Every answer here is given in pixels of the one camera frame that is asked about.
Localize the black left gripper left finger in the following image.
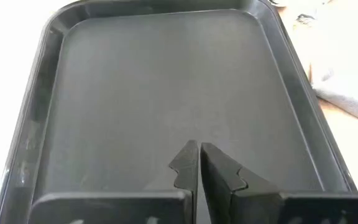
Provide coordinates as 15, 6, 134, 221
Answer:
28, 139, 199, 224

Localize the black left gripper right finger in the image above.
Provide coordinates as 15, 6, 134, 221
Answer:
200, 142, 358, 224

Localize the black plastic serving tray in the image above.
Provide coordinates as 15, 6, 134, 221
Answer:
0, 0, 358, 224

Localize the grey cloth napkin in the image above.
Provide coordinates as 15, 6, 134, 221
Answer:
309, 55, 358, 128

